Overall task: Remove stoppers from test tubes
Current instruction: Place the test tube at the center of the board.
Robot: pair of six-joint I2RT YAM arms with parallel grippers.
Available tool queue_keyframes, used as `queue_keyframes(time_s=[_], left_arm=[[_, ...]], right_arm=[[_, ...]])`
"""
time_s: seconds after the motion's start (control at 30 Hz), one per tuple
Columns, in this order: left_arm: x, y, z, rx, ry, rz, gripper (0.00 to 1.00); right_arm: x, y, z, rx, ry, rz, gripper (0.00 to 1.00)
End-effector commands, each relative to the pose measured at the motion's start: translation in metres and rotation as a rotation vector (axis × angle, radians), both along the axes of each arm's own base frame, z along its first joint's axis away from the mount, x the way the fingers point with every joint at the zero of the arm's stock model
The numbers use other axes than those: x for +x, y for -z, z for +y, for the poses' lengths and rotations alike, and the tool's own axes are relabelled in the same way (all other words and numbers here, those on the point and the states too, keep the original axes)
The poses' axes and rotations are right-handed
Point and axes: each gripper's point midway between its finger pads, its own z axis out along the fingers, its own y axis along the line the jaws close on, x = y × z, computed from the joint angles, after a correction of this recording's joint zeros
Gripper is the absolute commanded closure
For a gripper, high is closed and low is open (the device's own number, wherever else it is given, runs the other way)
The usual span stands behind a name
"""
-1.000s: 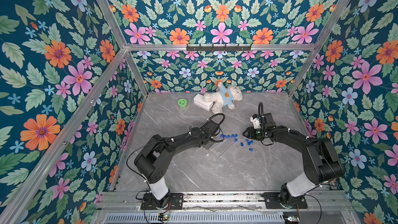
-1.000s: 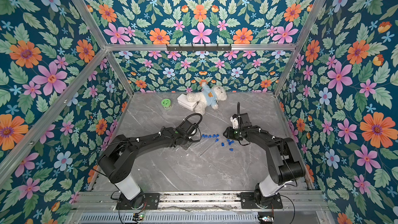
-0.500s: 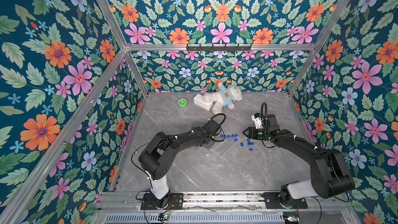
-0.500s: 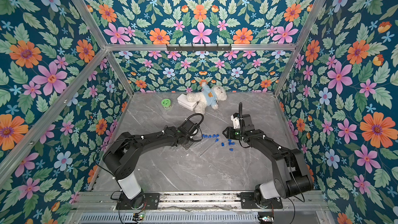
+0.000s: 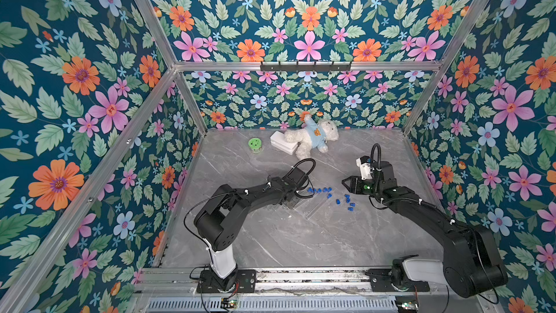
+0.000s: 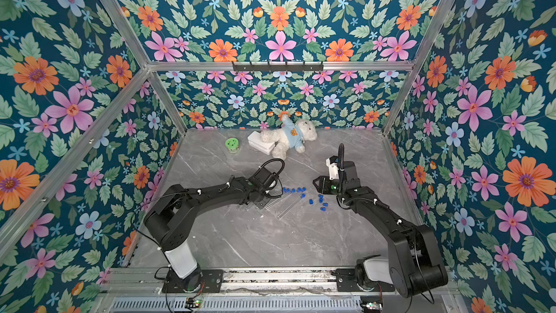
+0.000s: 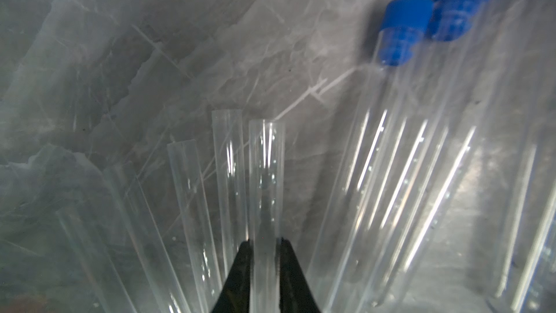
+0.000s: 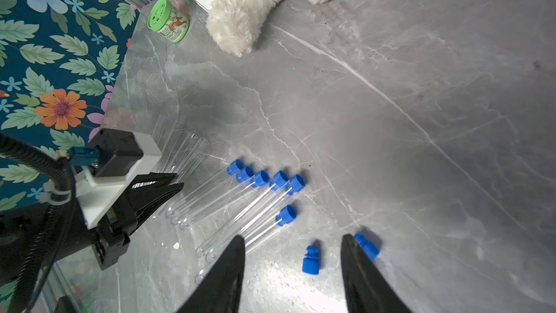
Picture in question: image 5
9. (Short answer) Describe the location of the green lidded small jar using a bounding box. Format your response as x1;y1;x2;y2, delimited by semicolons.
248;138;262;154

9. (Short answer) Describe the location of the black hook rail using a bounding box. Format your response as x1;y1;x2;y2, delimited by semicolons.
259;61;352;73

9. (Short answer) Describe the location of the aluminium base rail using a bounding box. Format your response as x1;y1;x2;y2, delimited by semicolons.
132;266;456;297

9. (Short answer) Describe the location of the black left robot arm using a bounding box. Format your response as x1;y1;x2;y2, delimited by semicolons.
186;167;313;280

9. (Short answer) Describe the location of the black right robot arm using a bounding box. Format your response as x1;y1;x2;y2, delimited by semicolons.
342;156;508;298

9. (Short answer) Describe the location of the white teddy bear blue hoodie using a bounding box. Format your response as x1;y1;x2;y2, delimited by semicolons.
285;114;339;160

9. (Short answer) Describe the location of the white box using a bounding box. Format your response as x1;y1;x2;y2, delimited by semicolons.
270;131;298;155

